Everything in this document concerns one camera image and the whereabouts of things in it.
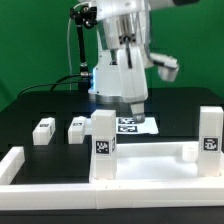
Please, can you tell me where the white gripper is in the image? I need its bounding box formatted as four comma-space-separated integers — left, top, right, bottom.
117, 47, 148, 122

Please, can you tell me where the white desk tabletop tray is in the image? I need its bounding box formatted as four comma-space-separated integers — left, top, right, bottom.
89, 142, 224, 188

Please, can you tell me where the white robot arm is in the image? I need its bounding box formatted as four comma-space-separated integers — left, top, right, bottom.
79, 0, 200, 123

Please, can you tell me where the fiducial marker base sheet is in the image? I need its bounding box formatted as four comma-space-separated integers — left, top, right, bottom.
116, 117, 159, 135

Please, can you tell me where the white U-shaped obstacle fence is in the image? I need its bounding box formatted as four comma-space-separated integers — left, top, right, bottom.
0, 147, 224, 210

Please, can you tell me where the black cable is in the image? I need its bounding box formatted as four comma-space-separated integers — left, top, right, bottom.
16, 73, 84, 98

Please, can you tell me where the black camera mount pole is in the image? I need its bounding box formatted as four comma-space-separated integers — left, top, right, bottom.
70, 5, 97, 92

